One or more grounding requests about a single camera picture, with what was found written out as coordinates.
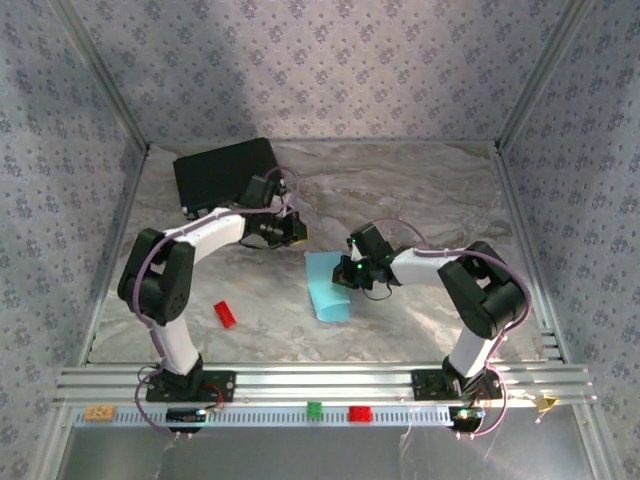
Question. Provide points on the green toy brick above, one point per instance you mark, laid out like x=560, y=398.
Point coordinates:
x=314, y=409

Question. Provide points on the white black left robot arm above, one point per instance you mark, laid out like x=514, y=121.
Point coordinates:
x=215, y=232

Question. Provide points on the black hard case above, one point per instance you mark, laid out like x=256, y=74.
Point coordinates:
x=215, y=170

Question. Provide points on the aluminium mounting rail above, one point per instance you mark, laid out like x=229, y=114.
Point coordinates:
x=325, y=382

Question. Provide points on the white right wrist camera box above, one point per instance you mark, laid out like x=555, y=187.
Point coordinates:
x=356, y=256

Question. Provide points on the small gold triangular piece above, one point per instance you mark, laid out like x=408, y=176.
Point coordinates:
x=546, y=402

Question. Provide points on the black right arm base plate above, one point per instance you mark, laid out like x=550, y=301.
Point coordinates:
x=425, y=385

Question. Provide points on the square red toy brick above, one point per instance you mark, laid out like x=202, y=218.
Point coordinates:
x=360, y=414

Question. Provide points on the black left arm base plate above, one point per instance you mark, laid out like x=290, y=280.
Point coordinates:
x=225, y=385

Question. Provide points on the aluminium corner post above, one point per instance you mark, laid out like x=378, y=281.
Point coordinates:
x=540, y=75
x=106, y=75

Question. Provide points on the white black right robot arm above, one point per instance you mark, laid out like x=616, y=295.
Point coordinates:
x=417, y=265

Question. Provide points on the light blue paper sheet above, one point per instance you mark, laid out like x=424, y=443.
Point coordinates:
x=320, y=285

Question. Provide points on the long red toy brick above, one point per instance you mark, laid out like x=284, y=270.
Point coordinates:
x=225, y=315

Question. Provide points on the aluminium side rail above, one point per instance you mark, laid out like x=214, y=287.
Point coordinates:
x=512, y=190
x=123, y=225

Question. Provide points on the orange toy brick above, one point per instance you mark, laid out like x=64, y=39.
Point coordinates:
x=99, y=413

